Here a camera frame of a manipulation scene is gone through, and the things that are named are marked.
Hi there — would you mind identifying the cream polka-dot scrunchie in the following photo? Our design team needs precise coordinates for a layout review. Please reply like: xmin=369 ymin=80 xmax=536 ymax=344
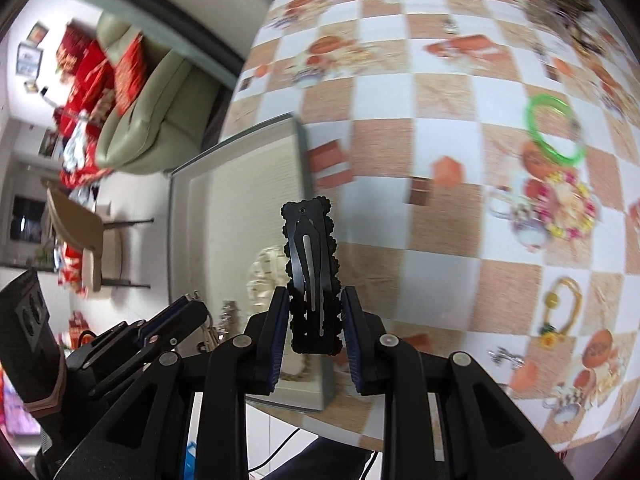
xmin=245 ymin=246 xmax=291 ymax=306

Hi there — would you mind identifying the brown braided hair tie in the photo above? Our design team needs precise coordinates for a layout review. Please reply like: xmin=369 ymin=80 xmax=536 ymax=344
xmin=277 ymin=357 xmax=328 ymax=386

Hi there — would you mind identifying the grey and white tray box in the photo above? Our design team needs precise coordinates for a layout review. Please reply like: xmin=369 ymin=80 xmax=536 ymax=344
xmin=167 ymin=112 xmax=337 ymax=413

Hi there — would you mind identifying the colourful beaded bracelet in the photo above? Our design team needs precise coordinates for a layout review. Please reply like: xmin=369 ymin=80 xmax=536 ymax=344
xmin=542 ymin=170 xmax=598 ymax=241

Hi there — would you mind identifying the red cushion gold round pattern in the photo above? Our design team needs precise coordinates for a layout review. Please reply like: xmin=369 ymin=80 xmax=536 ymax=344
xmin=114 ymin=34 xmax=149 ymax=114

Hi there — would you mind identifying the black scalloped snap hair clip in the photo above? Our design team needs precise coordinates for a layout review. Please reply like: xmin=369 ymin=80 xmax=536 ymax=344
xmin=280 ymin=196 xmax=346 ymax=356

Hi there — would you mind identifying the red cushion small white lettering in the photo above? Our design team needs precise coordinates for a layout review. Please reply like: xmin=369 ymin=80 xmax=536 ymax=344
xmin=75 ymin=40 xmax=117 ymax=111

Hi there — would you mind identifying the small silver brooch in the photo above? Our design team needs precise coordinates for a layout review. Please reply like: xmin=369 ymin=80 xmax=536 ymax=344
xmin=487 ymin=346 xmax=526 ymax=365

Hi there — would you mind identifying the thin black cable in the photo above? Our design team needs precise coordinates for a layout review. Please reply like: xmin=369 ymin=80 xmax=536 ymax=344
xmin=247 ymin=430 xmax=302 ymax=473

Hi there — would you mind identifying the silver star hair clip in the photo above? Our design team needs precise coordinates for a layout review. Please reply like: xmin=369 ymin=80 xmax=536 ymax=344
xmin=220 ymin=300 xmax=241 ymax=331

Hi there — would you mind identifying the wall picture frame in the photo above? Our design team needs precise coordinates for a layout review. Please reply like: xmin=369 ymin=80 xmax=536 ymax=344
xmin=16 ymin=42 xmax=42 ymax=77

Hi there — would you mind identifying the beige chair with black legs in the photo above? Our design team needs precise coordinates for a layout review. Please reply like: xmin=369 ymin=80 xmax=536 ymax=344
xmin=45 ymin=187 xmax=154 ymax=293

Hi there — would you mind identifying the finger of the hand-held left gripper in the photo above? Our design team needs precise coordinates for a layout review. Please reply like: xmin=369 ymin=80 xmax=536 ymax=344
xmin=132 ymin=295 xmax=202 ymax=341
xmin=65 ymin=305 xmax=209 ymax=396

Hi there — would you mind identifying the green translucent bangle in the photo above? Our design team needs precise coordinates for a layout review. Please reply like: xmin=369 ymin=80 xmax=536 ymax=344
xmin=524 ymin=94 xmax=587 ymax=163

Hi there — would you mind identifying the yellow hair tie with sunflower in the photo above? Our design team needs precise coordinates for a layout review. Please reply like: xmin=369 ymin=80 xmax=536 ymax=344
xmin=539 ymin=276 xmax=583 ymax=350

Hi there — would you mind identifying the checkered printed tablecloth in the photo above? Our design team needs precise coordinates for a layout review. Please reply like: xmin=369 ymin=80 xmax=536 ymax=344
xmin=217 ymin=0 xmax=640 ymax=453

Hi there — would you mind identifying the beige hair clip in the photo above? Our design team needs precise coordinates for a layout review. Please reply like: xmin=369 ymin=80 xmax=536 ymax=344
xmin=200 ymin=320 xmax=221 ymax=356

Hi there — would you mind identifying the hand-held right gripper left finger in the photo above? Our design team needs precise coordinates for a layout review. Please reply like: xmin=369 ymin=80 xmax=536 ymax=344
xmin=55 ymin=286 xmax=292 ymax=480

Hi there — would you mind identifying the pale green leather sofa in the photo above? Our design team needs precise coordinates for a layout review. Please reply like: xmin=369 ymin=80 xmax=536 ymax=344
xmin=95 ymin=12 xmax=223 ymax=173

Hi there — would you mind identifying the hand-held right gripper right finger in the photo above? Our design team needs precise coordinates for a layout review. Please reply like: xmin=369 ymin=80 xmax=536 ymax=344
xmin=341 ymin=286 xmax=576 ymax=480

